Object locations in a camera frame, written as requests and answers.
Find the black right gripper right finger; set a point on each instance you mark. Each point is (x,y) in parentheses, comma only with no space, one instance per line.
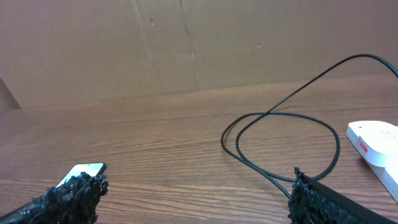
(315,203)

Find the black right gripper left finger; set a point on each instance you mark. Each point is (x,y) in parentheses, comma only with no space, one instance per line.
(74,202)

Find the white power strip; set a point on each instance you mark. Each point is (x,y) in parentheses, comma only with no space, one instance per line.
(388,175)

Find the black Samsung smartphone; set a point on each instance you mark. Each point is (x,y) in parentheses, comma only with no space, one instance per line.
(92,169)

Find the white charger plug adapter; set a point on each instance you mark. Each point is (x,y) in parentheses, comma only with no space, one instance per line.
(377,144)

